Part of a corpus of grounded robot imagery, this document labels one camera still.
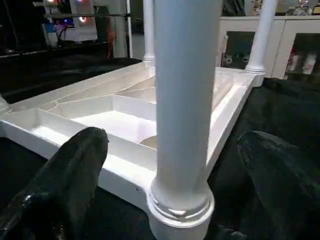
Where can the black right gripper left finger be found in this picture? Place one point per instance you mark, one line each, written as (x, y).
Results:
(60, 190)

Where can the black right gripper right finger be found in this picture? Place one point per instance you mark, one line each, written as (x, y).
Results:
(285, 185)

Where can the white plastic table top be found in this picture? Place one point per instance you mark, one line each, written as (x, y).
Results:
(100, 115)

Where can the black plastic mat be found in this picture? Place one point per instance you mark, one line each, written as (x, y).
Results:
(280, 110)

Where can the white glass door cabinet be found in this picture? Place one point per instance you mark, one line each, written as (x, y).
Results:
(295, 45)

